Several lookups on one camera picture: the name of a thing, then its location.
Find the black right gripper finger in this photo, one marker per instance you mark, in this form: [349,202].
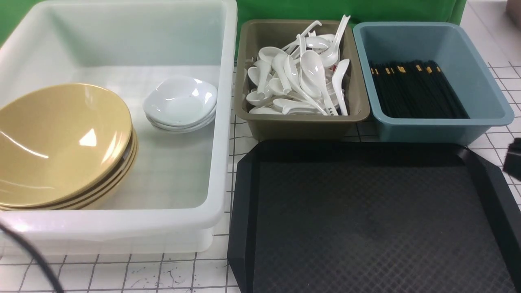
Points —
[512,162]

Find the white printed soup spoon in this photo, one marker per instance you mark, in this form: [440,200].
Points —
[312,66]

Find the white square sauce dish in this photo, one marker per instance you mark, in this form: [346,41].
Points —
[181,100]

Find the yellow noodle bowl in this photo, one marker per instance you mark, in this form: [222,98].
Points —
[59,141]

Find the top yellow bowl in tub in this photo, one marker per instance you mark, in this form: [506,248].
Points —
[98,194]

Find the blue plastic chopstick bin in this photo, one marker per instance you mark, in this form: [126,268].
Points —
[450,47]

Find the pile of black chopsticks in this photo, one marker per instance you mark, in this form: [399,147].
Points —
[415,89]

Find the white spoon right side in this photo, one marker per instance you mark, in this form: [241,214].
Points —
[336,80]

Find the white spoon upright top right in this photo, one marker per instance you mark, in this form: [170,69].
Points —
[330,56]

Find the black plastic serving tray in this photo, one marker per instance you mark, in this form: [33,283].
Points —
[313,216]

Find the white spoon left side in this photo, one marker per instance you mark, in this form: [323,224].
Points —
[264,68]

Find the olive plastic spoon bin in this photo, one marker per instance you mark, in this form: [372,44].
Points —
[259,33]

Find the large white plastic tub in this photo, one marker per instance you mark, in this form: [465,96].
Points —
[174,194]

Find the top white dish in tub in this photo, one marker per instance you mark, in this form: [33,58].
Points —
[209,116]

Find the white dish in tub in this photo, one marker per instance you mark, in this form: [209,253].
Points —
[209,116]
[164,127]

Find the lower white dish in tub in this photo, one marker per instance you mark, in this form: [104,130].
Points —
[164,127]

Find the green backdrop cloth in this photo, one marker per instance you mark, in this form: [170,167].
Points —
[359,10]

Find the white spoon long handle centre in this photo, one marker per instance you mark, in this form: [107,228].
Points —
[293,77]

